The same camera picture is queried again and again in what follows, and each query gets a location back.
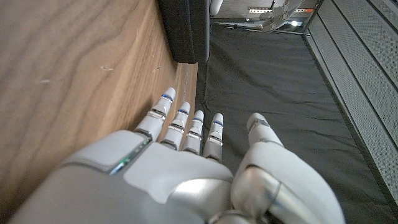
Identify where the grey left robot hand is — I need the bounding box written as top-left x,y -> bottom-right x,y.
259,0 -> 307,34

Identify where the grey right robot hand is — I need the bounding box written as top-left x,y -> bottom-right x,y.
6,86 -> 348,224

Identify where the black zippered pouch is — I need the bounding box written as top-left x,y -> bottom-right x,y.
157,0 -> 211,65

